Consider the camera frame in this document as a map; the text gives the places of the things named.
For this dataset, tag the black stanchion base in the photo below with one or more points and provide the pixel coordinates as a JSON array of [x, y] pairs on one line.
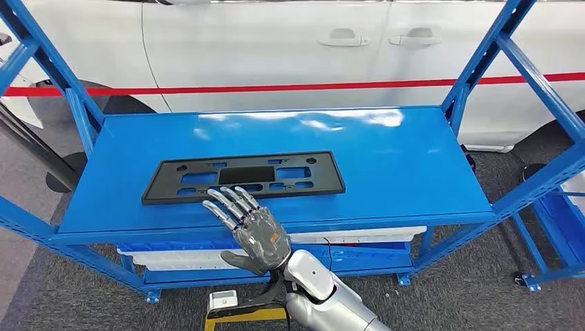
[[532, 172]]

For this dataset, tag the black barrier stanchion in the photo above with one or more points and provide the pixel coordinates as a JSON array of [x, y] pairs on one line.
[[68, 173]]

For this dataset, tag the white car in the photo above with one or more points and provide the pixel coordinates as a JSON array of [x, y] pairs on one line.
[[274, 59]]

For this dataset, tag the blue metal rack on casters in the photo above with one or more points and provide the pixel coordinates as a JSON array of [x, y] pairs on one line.
[[566, 228]]

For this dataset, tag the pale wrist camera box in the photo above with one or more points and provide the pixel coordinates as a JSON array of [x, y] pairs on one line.
[[223, 300]]

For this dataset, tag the yellow floor tape square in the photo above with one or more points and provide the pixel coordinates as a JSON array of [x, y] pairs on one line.
[[247, 315]]

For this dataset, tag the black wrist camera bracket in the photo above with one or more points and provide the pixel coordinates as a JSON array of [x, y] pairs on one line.
[[269, 297]]

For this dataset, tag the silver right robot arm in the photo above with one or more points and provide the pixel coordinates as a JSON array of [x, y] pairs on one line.
[[315, 278]]

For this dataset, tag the black plastic plate frame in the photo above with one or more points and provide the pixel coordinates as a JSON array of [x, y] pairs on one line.
[[247, 175]]

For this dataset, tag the blue plastic bin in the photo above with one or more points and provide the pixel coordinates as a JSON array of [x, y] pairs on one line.
[[183, 246], [365, 258]]

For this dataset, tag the blue metal shelf rack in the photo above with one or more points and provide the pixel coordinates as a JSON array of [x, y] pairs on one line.
[[388, 182]]

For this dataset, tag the red barrier belt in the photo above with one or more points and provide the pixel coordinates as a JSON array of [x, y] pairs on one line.
[[274, 87]]

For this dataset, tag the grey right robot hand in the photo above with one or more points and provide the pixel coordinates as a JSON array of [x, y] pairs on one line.
[[260, 242]]

